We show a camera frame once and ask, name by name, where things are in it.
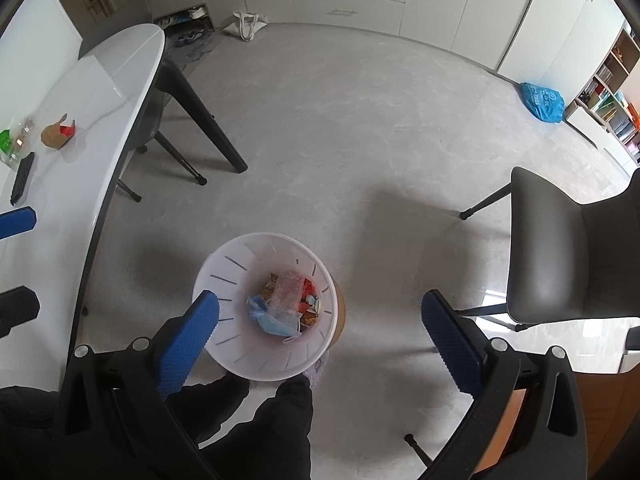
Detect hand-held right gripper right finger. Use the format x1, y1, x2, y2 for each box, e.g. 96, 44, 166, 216
421, 290, 588, 480

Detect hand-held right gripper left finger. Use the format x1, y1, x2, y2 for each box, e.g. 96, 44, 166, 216
50, 290, 221, 480

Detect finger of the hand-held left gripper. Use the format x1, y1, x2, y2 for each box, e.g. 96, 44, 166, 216
0, 206, 37, 241
0, 286, 41, 338

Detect blue face mask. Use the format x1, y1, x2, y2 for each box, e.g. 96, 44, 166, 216
245, 295, 302, 338

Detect white slotted trash bin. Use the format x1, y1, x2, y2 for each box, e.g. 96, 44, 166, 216
192, 232, 337, 382

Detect black mesh pad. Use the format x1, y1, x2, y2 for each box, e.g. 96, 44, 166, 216
10, 151, 36, 206

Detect clear plastic food container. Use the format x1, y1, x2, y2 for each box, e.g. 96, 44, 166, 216
0, 117, 38, 168

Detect person's black trousers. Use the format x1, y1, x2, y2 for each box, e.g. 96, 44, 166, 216
0, 375, 313, 480

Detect grey chair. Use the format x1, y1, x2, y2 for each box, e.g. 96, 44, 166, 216
77, 0, 208, 203
460, 166, 640, 333

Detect brown wooden chair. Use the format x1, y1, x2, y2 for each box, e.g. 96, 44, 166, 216
404, 370, 640, 480

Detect black table leg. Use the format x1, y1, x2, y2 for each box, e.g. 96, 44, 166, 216
157, 55, 248, 173

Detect blue plastic bag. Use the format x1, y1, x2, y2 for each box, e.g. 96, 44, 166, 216
519, 81, 566, 123

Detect open bookshelf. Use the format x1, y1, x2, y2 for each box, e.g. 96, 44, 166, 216
565, 25, 640, 166

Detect white tote bag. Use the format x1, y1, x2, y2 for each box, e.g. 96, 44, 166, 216
222, 11, 269, 42

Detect beige tall cabinet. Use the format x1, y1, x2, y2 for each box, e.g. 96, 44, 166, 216
450, 0, 631, 96

